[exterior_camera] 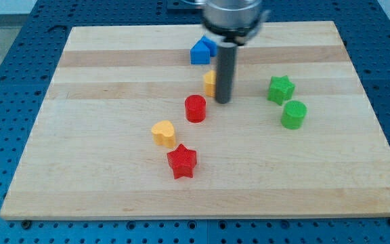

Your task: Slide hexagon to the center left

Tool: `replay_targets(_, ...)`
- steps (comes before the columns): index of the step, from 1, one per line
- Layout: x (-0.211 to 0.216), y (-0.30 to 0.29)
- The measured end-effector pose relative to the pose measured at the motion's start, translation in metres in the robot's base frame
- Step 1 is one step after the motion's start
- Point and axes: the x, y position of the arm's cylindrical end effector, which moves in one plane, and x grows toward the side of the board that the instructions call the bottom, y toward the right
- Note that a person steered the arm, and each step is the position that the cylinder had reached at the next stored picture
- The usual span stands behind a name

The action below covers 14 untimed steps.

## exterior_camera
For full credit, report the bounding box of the yellow heart block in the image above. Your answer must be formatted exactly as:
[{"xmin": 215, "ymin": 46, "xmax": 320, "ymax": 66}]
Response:
[{"xmin": 151, "ymin": 120, "xmax": 176, "ymax": 148}]

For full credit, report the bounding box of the green star block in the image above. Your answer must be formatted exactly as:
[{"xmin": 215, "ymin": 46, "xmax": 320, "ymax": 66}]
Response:
[{"xmin": 267, "ymin": 75, "xmax": 295, "ymax": 106}]

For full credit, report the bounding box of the blue pentagon house block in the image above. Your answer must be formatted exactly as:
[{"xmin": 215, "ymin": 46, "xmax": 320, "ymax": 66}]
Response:
[{"xmin": 190, "ymin": 41, "xmax": 211, "ymax": 65}]

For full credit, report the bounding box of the red star block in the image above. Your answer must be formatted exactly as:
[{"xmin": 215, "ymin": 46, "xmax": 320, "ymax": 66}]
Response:
[{"xmin": 167, "ymin": 144, "xmax": 198, "ymax": 179}]

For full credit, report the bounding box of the green cylinder block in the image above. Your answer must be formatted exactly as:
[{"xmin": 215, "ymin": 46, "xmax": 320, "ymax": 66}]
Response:
[{"xmin": 280, "ymin": 100, "xmax": 307, "ymax": 129}]

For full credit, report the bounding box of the red cylinder block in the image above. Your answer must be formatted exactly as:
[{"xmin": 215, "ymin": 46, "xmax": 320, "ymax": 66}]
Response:
[{"xmin": 185, "ymin": 95, "xmax": 207, "ymax": 123}]

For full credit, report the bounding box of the wooden board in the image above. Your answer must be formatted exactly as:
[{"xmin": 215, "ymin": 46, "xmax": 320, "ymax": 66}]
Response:
[{"xmin": 0, "ymin": 21, "xmax": 390, "ymax": 220}]

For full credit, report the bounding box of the blue perforated table frame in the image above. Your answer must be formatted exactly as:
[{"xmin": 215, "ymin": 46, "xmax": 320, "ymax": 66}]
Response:
[{"xmin": 0, "ymin": 1, "xmax": 390, "ymax": 243}]

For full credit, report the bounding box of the yellow hexagon block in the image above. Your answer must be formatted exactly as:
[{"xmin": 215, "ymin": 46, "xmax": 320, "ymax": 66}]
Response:
[{"xmin": 203, "ymin": 70, "xmax": 216, "ymax": 97}]

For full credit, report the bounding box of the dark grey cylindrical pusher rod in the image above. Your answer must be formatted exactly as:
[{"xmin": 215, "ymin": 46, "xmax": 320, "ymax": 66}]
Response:
[{"xmin": 215, "ymin": 43, "xmax": 238, "ymax": 104}]

